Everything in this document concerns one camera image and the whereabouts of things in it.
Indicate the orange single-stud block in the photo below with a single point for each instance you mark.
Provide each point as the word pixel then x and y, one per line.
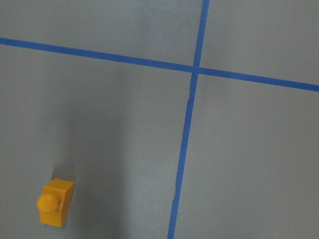
pixel 55 201

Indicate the blue tape grid lines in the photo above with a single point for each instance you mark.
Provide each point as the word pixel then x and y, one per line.
pixel 175 119

